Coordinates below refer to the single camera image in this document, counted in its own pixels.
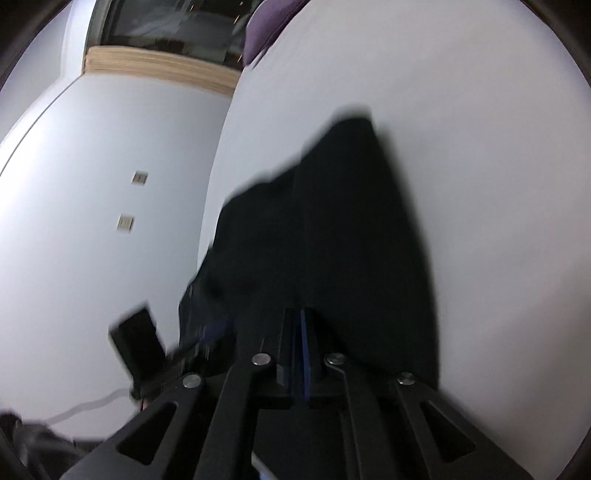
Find white cable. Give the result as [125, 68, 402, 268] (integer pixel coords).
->
[45, 389, 127, 424]

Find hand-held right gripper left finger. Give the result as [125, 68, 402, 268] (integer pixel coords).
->
[60, 308, 303, 480]

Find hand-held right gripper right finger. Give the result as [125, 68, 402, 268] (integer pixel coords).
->
[301, 309, 532, 480]

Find purple pillow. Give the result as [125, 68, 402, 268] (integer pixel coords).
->
[243, 0, 311, 66]

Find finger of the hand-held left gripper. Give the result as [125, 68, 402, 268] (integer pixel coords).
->
[178, 318, 232, 358]

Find white bed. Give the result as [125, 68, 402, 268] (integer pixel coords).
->
[196, 0, 591, 480]

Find black denim pants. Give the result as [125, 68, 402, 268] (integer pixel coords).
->
[178, 117, 439, 398]

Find dark cloth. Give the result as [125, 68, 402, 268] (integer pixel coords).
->
[0, 411, 86, 480]

